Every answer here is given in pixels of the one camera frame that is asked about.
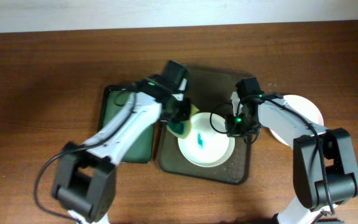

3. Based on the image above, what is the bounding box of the green and yellow sponge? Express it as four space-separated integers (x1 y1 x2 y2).
167 105 199 139

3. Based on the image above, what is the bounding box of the white plate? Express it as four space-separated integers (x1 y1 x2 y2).
178 113 235 167
262 95 327 149

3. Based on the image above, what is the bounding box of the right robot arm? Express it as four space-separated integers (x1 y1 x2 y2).
225 77 358 223

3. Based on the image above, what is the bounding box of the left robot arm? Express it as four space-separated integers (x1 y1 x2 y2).
52 60 191 223

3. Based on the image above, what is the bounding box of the large brown serving tray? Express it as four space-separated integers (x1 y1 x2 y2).
156 64 252 185

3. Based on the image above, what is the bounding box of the small green water tray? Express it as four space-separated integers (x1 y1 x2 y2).
98 85 154 164

